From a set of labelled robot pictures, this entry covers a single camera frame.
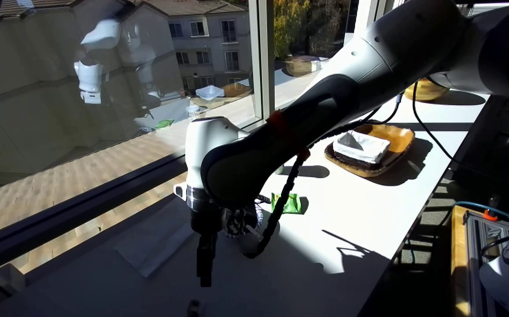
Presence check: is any black braided cable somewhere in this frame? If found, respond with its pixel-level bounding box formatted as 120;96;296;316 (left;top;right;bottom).
238;147;314;261

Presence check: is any round wooden bowl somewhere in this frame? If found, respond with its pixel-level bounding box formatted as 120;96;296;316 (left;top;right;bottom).
405;80;448;103

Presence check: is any orange power cable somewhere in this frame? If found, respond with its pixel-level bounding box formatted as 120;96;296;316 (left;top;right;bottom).
455;199;509;226

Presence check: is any green packet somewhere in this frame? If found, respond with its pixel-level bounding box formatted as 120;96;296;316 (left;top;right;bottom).
272;194;303;215

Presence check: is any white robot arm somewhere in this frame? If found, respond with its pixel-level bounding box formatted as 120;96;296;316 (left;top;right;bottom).
184;0;509;288

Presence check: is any white paper sheet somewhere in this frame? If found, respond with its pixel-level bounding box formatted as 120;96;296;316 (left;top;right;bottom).
115;199;196;279

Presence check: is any wooden tray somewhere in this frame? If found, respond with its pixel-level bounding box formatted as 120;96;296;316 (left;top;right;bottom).
324;124;416;180

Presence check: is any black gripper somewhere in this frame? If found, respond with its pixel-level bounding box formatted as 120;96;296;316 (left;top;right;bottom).
192;198;224;288

